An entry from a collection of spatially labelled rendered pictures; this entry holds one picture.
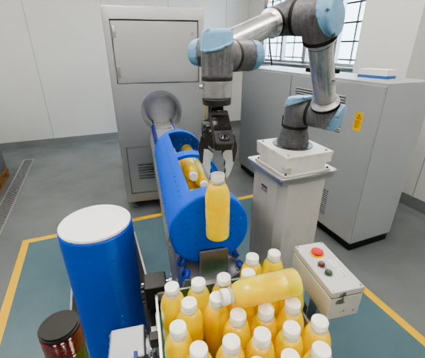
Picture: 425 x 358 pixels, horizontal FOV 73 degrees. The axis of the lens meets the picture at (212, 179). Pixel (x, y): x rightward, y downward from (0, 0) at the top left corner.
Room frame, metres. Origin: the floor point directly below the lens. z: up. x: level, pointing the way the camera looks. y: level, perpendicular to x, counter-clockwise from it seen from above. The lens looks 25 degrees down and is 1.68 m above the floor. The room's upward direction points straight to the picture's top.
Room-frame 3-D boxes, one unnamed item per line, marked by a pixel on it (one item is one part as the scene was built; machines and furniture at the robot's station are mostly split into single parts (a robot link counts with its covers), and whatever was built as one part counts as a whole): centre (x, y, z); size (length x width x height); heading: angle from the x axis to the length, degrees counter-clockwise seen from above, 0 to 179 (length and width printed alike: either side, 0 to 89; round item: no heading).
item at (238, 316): (0.49, -0.06, 1.09); 0.04 x 0.04 x 0.02
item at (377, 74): (2.41, -1.31, 1.48); 0.24 x 0.12 x 0.08; 30
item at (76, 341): (0.33, 0.25, 1.23); 0.06 x 0.06 x 0.04
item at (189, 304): (0.52, 0.06, 1.09); 0.04 x 0.04 x 0.02
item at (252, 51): (0.81, -0.07, 1.66); 0.11 x 0.11 x 0.08; 46
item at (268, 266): (0.71, -0.19, 0.99); 0.07 x 0.07 x 0.19
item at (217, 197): (0.71, -0.02, 1.26); 0.07 x 0.07 x 0.19
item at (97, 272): (0.98, 0.47, 0.59); 0.28 x 0.28 x 0.88
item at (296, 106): (1.33, -0.40, 1.41); 0.13 x 0.12 x 0.14; 46
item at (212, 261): (0.79, 0.00, 0.99); 0.10 x 0.02 x 0.12; 104
